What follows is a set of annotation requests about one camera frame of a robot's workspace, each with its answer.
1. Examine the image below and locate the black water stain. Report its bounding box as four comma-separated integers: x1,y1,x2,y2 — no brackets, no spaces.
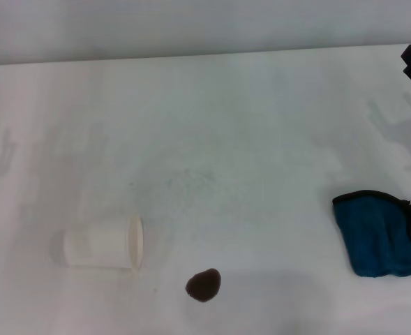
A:
185,267,223,304

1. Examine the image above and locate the white paper cup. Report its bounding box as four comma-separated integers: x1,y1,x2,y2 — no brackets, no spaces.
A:
62,214,145,273

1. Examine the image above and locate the blue rag with black trim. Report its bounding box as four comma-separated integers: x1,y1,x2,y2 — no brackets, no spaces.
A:
331,189,411,278

